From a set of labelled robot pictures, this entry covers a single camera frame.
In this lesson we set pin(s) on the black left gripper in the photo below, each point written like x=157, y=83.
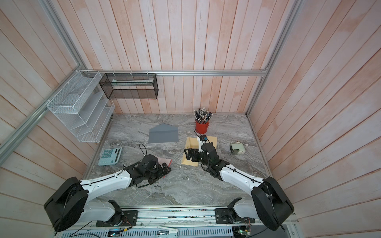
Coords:
x=160, y=172

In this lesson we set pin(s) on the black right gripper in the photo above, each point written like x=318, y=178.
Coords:
x=191, y=151

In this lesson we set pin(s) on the grey paper envelope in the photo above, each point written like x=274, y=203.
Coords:
x=163, y=133

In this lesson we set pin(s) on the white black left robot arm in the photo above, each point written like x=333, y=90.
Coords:
x=73, y=201

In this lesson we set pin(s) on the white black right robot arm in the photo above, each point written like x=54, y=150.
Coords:
x=268, y=202

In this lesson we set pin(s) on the red pencil cup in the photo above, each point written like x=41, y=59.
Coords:
x=201, y=128

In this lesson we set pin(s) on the bunch of pencils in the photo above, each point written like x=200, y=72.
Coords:
x=202, y=115

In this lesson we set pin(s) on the teal desk calculator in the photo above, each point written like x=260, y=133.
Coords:
x=110, y=157

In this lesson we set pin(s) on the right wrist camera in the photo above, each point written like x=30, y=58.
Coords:
x=202, y=139

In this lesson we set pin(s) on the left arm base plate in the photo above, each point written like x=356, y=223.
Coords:
x=124, y=218

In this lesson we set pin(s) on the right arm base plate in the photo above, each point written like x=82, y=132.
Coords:
x=229, y=216

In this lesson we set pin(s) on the aluminium frame rail front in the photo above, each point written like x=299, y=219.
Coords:
x=180, y=215

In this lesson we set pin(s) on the black mesh wall basket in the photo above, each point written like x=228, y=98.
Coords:
x=130, y=86

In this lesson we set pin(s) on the white wire mesh shelf rack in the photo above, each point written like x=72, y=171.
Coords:
x=83, y=109

